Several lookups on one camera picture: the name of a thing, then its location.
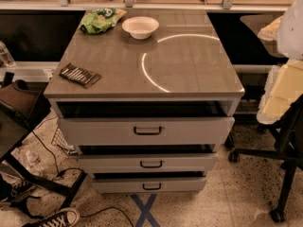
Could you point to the black rxbar chocolate wrapper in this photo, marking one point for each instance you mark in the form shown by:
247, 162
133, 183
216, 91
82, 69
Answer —
82, 77

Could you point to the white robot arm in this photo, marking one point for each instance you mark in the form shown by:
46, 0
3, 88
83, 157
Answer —
284, 84

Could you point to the white paper bowl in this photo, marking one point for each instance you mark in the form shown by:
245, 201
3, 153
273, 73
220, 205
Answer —
140, 27

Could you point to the grey drawer cabinet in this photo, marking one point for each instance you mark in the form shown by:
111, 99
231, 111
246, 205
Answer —
181, 71

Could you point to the middle grey drawer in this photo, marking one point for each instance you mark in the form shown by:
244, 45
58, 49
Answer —
137, 163

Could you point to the grey drawer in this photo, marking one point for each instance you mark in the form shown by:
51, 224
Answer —
137, 163
148, 131
149, 185

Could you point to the bottom grey drawer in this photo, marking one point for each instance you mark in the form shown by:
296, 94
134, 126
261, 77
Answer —
149, 185

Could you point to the top grey drawer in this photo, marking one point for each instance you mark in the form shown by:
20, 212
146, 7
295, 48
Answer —
148, 131

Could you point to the green chip bag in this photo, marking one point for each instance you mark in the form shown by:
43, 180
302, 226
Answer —
100, 20

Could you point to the blue tape cross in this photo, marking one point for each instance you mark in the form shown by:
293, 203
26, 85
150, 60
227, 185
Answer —
145, 208

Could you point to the brown bag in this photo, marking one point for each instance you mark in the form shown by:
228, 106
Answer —
26, 107

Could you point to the black white sneaker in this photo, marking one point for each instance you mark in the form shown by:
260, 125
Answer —
67, 217

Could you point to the clear plastic bottle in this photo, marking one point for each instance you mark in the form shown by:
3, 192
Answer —
5, 55

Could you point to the wire mesh basket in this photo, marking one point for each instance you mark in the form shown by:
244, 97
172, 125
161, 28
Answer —
59, 141

